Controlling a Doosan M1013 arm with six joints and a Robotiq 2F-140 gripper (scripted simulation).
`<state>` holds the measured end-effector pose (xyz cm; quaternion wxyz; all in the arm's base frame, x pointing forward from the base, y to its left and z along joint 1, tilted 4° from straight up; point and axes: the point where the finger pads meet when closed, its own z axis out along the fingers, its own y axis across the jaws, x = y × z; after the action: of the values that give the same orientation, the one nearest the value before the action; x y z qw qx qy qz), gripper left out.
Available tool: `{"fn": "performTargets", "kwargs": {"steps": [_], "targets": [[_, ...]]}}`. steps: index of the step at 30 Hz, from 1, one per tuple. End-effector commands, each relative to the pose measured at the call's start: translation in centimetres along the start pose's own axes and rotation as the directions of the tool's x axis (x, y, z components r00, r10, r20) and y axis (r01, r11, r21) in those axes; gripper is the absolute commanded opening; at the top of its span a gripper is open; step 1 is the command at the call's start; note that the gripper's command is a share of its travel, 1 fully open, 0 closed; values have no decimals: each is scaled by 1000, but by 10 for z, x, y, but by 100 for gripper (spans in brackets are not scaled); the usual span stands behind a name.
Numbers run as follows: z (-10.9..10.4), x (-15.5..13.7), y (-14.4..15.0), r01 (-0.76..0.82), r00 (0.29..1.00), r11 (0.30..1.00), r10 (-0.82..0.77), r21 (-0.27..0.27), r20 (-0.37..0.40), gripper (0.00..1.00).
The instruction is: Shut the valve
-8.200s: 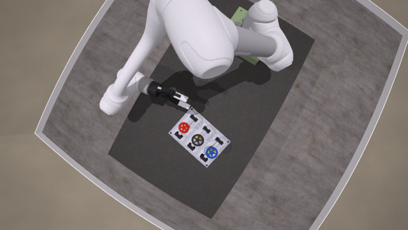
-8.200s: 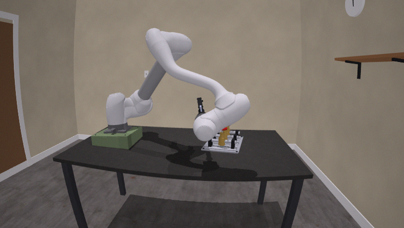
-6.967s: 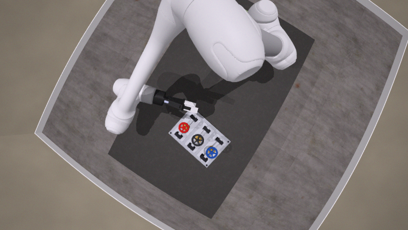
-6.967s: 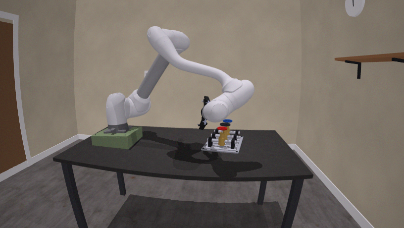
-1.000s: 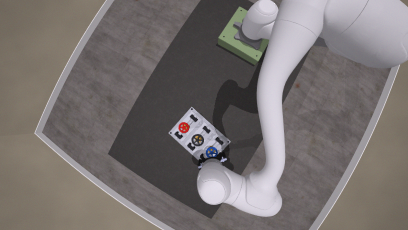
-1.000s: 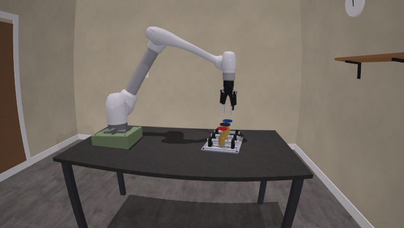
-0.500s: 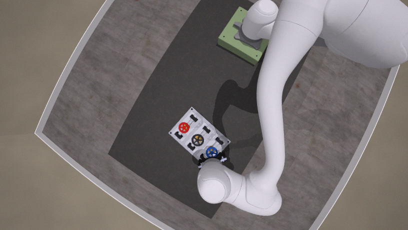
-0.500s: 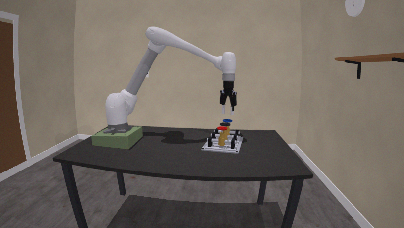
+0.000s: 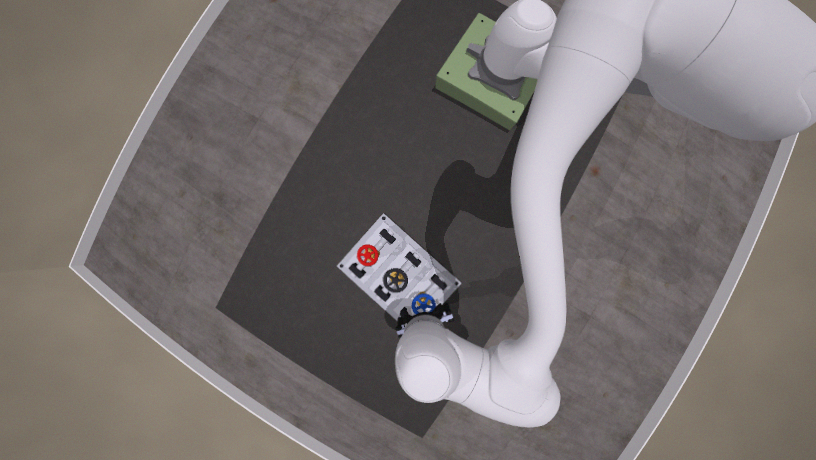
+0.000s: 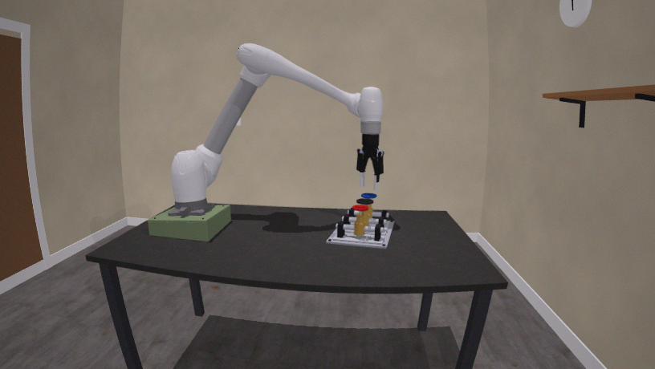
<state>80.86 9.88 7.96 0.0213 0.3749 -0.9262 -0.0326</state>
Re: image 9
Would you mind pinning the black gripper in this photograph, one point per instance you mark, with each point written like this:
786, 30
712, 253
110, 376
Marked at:
438, 312

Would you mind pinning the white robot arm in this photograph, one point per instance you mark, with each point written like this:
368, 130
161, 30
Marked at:
744, 67

